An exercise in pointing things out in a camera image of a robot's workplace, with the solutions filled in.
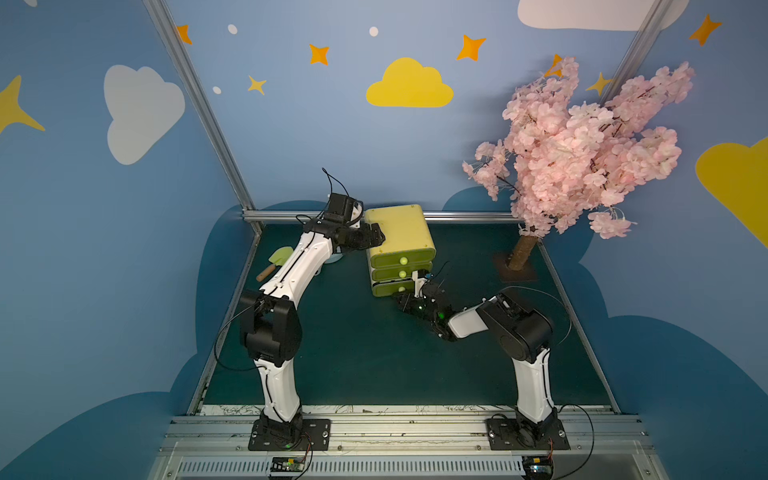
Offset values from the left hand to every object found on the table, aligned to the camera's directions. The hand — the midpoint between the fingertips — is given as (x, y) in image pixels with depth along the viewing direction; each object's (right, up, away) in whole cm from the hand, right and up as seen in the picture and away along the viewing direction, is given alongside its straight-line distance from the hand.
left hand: (372, 236), depth 90 cm
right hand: (+7, -18, +8) cm, 21 cm away
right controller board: (+42, -59, -17) cm, 74 cm away
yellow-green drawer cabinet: (+11, -3, -2) cm, 11 cm away
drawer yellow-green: (+11, -6, -2) cm, 12 cm away
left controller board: (-20, -57, -18) cm, 63 cm away
